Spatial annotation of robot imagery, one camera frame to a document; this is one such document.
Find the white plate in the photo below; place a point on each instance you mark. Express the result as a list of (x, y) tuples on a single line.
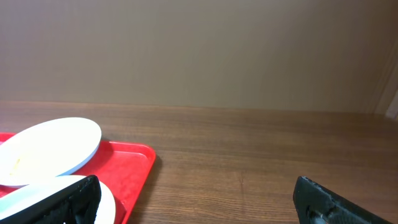
[(107, 202), (49, 149)]

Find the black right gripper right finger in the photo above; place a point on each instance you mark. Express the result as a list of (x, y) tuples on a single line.
[(317, 204)]

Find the white right plate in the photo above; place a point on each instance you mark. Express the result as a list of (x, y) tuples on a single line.
[(107, 202)]

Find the red plastic tray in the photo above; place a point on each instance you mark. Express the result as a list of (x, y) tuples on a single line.
[(123, 167)]

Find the white top plate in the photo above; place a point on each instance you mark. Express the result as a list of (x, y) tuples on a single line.
[(49, 149)]

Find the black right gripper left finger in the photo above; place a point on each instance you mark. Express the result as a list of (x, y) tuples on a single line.
[(64, 199)]

